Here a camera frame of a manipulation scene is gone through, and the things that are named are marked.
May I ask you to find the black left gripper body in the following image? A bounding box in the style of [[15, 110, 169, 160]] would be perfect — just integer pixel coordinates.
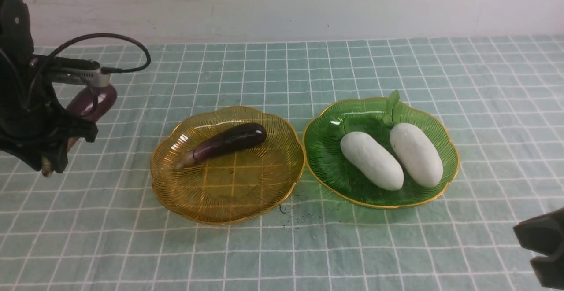
[[1, 80, 98, 174]]

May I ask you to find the green plastic flower plate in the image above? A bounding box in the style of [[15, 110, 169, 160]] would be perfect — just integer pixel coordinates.
[[303, 97, 460, 209]]

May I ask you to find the white radish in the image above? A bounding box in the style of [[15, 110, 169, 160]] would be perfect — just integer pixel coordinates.
[[382, 90, 444, 188], [340, 131, 404, 191]]

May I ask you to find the black camera cable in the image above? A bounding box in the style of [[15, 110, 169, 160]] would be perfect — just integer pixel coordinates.
[[22, 33, 152, 115]]

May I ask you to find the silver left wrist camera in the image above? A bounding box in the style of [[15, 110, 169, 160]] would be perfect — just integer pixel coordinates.
[[43, 56, 111, 88]]

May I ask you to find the purple eggplant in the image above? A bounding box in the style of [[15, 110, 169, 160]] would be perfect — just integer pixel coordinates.
[[41, 84, 118, 178], [174, 122, 267, 170]]

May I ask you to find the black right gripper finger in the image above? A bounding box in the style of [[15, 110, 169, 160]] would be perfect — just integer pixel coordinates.
[[513, 208, 564, 260], [530, 256, 564, 290]]

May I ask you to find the green checkered tablecloth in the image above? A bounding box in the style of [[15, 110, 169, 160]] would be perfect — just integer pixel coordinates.
[[0, 35, 564, 291]]

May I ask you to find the amber plastic flower plate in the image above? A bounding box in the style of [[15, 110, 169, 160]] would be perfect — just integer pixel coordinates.
[[150, 106, 305, 225]]

